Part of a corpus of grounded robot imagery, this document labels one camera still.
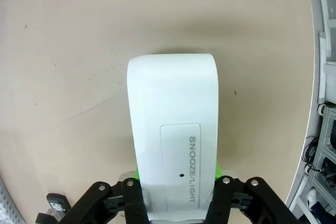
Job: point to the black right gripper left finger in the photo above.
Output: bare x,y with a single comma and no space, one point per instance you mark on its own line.
131,197

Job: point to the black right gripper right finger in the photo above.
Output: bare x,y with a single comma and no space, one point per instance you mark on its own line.
228,197

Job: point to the white snooze alarm clock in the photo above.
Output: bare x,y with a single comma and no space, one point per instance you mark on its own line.
170,103

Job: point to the black small handheld device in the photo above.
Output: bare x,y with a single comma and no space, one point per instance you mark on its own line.
56,204

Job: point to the grey aluminium rack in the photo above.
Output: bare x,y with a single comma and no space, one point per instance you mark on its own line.
324,150

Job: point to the perforated metal plate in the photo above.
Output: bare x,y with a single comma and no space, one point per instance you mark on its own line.
6,203

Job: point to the white shelf frame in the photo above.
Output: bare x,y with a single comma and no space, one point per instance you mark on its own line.
325,51

